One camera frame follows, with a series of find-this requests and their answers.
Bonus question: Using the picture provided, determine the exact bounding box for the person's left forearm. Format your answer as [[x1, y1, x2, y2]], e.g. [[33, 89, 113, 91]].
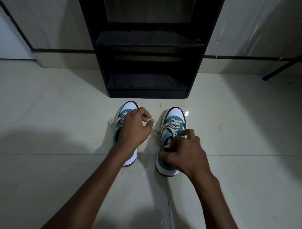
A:
[[41, 144, 132, 229]]

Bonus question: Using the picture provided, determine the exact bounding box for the person's left hand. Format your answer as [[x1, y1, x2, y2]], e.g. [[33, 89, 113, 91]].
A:
[[117, 107, 155, 154]]

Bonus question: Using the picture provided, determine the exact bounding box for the black wooden shoe rack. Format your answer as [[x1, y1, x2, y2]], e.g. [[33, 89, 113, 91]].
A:
[[79, 0, 225, 99]]

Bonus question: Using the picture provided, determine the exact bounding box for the person's right hand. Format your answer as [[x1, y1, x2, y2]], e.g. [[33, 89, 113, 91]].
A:
[[159, 128, 213, 181]]

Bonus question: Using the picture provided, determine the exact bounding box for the black metal rack frame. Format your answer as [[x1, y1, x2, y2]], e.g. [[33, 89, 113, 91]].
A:
[[262, 54, 302, 81]]

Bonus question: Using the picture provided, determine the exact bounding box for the green white sneaker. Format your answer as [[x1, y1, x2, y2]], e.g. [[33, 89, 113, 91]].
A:
[[151, 106, 187, 177], [108, 101, 140, 167]]

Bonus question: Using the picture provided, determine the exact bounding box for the dark door frame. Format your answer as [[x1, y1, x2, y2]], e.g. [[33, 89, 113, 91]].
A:
[[0, 3, 37, 61]]

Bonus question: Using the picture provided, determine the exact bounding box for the white door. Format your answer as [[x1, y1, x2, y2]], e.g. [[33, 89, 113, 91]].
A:
[[0, 7, 36, 61]]

